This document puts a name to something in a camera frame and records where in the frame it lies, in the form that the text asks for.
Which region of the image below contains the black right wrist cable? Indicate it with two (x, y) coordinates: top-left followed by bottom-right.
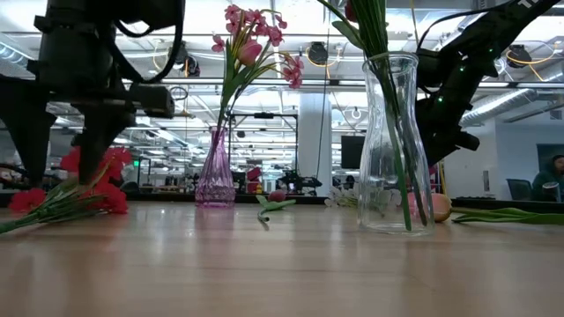
(416, 2), (519, 50)

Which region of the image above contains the person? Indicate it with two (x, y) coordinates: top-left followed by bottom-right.
(531, 153), (564, 203)

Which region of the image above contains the pink ribbed glass vase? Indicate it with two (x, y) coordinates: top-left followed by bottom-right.
(194, 126), (237, 209)

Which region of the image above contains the silver ceiling air duct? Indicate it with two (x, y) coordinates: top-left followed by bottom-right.
(0, 41), (39, 71)
(457, 61), (564, 129)

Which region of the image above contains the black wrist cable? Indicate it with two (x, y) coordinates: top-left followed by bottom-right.
(416, 2), (519, 50)
(112, 12), (185, 85)

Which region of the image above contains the red background object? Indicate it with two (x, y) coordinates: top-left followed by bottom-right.
(246, 166), (263, 195)

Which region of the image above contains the peach pink artificial tulip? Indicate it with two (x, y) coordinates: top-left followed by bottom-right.
(407, 191), (564, 226)

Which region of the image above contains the pink artificial blossom spray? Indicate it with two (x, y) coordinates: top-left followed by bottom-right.
(210, 3), (306, 133)

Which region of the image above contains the black ceiling cable reel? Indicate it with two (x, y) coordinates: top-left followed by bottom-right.
(505, 43), (533, 70)
(307, 41), (330, 67)

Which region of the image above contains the red tool cart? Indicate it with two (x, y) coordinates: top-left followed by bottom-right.
(427, 163), (442, 197)

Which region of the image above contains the black monitor screen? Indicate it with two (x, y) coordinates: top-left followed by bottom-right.
(340, 135), (367, 171)

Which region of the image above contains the black hanging cable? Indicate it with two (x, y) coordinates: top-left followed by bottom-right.
(315, 30), (332, 180)

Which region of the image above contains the red artificial blossom spray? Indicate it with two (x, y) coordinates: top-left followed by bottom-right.
(0, 146), (134, 235)
(315, 0), (427, 233)

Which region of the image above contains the clear glass vase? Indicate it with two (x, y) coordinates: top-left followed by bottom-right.
(357, 51), (436, 237)

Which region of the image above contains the white artificial blossom spray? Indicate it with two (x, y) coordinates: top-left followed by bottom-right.
(323, 184), (404, 210)

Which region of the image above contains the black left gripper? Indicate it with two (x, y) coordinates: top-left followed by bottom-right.
(0, 72), (176, 185)

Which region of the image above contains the dark red artificial tulip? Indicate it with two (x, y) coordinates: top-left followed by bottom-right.
(256, 188), (298, 231)

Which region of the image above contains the black background rig frame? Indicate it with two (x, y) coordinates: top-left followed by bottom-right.
(226, 111), (300, 197)

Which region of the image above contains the dark office chair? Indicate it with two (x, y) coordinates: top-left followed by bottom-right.
(541, 181), (563, 203)
(505, 177), (534, 202)

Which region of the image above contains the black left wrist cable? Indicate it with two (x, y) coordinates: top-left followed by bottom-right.
(112, 12), (185, 85)

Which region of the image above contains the white building column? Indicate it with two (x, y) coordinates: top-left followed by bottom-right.
(298, 92), (334, 197)

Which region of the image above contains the black background equipment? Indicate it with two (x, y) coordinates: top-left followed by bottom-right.
(281, 169), (323, 197)

